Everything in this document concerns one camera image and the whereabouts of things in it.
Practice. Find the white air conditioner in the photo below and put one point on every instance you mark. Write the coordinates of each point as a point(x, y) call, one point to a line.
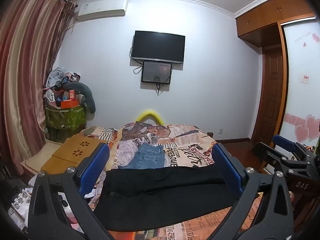
point(102, 8)

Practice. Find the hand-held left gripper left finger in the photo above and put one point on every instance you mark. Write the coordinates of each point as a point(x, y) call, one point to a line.
point(96, 166)

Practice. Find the white heart-print sliding door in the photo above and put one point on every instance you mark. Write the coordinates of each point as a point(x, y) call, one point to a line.
point(302, 92)

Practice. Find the brown wooden door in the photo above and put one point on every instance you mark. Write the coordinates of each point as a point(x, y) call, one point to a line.
point(271, 95)

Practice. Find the black wall television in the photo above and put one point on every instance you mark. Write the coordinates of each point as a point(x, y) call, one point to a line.
point(158, 46)

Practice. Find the grey plush pillow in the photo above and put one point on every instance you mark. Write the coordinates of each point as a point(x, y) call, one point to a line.
point(88, 97)

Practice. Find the blue denim jeans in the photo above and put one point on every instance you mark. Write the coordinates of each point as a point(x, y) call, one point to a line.
point(147, 157)

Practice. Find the black pants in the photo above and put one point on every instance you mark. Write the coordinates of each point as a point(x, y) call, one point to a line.
point(162, 192)

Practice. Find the beige flat board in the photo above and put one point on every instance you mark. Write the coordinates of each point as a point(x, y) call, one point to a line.
point(32, 161)

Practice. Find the small black wall monitor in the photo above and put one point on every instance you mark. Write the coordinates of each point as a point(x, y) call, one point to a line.
point(156, 72)

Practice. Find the pile of assorted clutter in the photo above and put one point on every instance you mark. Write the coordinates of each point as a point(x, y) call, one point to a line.
point(20, 200)

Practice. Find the small red box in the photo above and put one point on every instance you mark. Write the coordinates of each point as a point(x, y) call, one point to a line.
point(72, 95)

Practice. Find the wooden overhead cabinet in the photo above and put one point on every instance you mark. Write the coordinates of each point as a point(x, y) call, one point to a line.
point(265, 20)

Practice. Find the striped pink curtain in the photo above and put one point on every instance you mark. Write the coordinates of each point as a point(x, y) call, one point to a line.
point(22, 80)

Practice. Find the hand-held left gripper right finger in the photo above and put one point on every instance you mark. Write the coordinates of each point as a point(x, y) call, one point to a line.
point(226, 170)

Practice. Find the wooden laptop table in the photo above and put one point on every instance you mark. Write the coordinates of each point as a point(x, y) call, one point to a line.
point(70, 152)

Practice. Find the orange box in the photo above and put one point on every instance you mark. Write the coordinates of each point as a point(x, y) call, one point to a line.
point(70, 103)

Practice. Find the pile of crumpled clothes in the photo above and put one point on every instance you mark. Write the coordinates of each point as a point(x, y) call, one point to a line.
point(58, 76)

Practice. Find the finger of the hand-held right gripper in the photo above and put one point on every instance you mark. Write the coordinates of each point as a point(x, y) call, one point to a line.
point(266, 153)
point(285, 142)

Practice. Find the yellow curved cushion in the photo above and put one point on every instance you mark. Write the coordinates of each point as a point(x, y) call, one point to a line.
point(149, 112)

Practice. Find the printed blanket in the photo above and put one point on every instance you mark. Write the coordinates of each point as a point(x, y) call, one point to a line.
point(185, 152)

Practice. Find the green fabric storage box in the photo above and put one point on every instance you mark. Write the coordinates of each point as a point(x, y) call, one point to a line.
point(66, 118)

